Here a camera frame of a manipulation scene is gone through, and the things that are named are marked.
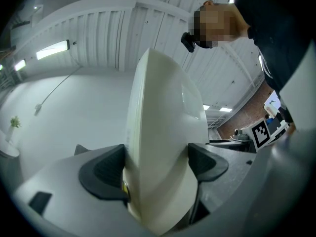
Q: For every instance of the green potted plant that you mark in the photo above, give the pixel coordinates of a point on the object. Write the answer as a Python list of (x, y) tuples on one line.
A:
[(14, 126)]

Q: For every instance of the white object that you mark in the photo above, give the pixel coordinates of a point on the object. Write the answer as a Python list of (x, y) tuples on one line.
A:
[(160, 122)]

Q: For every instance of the person's head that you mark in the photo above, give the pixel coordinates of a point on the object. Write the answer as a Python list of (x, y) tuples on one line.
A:
[(234, 18)]

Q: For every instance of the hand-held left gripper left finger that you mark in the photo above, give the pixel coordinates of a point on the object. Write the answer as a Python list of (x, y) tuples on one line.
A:
[(103, 174)]

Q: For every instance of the small ceiling light panel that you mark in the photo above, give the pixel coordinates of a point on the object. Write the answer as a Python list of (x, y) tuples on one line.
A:
[(225, 109), (206, 107)]

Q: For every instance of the person's dark top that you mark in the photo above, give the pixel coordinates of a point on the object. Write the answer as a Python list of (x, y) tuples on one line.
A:
[(276, 26)]

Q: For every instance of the black head-worn camera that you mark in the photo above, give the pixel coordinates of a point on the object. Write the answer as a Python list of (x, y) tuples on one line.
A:
[(187, 41)]

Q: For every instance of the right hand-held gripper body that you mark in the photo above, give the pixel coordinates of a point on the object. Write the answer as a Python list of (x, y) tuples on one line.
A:
[(260, 133)]

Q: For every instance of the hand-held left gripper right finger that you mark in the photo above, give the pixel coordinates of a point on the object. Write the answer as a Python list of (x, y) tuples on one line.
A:
[(206, 164)]

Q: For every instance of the white round table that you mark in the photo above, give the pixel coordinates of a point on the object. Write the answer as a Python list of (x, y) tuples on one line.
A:
[(7, 149)]

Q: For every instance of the long ceiling light panel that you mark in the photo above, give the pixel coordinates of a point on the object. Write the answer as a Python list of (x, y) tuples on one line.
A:
[(52, 49), (19, 65)]

